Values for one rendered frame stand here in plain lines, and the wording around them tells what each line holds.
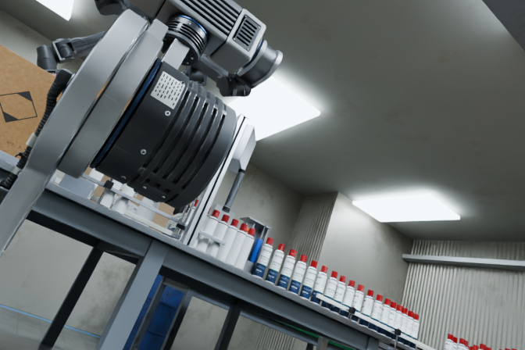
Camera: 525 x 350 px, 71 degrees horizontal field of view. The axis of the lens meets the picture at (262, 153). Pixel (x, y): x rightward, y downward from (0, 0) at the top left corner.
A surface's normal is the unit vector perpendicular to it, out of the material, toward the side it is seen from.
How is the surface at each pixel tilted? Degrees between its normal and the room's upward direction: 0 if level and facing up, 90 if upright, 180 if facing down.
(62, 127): 134
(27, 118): 90
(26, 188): 115
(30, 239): 90
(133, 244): 90
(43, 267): 90
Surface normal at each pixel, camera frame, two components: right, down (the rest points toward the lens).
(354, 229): 0.53, -0.18
